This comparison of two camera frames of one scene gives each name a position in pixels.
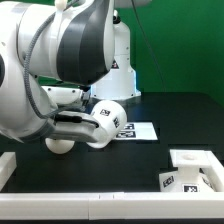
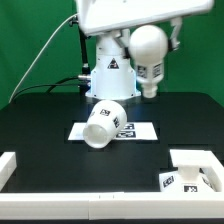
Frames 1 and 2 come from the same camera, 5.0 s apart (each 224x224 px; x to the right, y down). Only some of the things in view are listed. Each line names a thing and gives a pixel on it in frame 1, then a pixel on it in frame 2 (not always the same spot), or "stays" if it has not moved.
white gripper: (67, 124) -> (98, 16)
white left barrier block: (8, 163) stays
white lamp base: (189, 178) stays
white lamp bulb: (59, 146) -> (148, 45)
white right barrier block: (212, 170) stays
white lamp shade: (112, 117) stays
